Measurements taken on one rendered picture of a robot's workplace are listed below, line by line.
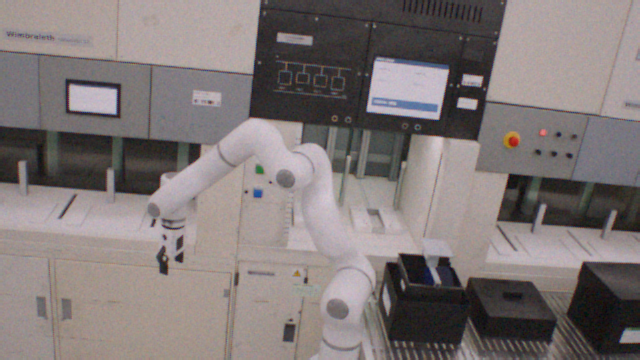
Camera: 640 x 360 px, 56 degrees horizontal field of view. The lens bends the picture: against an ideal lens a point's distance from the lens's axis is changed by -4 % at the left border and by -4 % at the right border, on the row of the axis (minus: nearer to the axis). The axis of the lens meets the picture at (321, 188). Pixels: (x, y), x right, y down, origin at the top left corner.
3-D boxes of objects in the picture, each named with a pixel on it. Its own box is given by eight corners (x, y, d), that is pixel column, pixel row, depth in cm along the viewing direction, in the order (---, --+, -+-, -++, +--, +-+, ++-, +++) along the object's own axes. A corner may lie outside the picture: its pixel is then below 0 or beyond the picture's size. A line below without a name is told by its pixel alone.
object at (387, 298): (377, 298, 247) (385, 261, 240) (444, 303, 250) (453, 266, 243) (387, 341, 222) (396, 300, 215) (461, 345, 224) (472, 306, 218)
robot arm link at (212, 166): (220, 177, 170) (154, 228, 184) (246, 160, 185) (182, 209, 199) (201, 150, 170) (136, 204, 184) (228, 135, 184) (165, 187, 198)
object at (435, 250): (387, 299, 246) (402, 228, 234) (436, 303, 248) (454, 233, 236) (397, 336, 223) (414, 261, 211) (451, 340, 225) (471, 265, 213)
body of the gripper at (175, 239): (174, 229, 190) (173, 261, 194) (191, 217, 199) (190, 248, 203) (154, 223, 192) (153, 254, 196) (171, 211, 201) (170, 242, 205)
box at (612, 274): (599, 355, 229) (620, 299, 219) (563, 312, 254) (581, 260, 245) (660, 354, 234) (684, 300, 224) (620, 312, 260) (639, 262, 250)
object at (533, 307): (481, 339, 230) (489, 310, 225) (461, 296, 257) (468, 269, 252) (553, 342, 233) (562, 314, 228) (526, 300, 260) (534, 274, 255)
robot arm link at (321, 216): (334, 319, 181) (350, 293, 195) (371, 312, 176) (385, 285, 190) (269, 160, 171) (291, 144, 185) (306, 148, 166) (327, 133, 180)
